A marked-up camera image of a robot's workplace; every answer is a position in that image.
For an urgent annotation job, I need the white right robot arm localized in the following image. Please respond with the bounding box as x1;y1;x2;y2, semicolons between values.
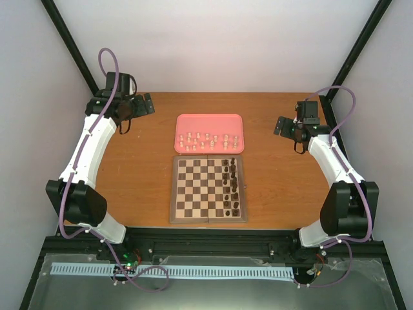
274;100;379;248

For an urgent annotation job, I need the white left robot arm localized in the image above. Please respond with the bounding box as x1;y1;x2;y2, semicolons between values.
46;72;154;260

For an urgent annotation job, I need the wooden chess board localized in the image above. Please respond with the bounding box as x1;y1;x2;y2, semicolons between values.
170;154;247;223

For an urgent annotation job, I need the pink plastic tray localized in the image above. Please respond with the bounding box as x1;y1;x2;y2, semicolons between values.
174;114;245;154

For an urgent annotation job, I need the right black corner post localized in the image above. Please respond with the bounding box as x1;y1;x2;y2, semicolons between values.
325;0;394;98

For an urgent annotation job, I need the black corner post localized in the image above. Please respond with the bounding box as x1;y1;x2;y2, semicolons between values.
41;0;98;94
325;0;394;98

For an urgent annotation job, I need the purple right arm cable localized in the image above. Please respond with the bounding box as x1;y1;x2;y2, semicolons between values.
292;85;374;289

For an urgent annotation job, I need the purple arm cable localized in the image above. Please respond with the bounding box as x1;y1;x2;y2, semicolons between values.
59;48;170;293
292;85;374;289

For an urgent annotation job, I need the left black corner post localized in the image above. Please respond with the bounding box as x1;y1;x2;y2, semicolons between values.
41;0;98;94

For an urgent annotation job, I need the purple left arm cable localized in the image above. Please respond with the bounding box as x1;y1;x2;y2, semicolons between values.
59;48;170;293

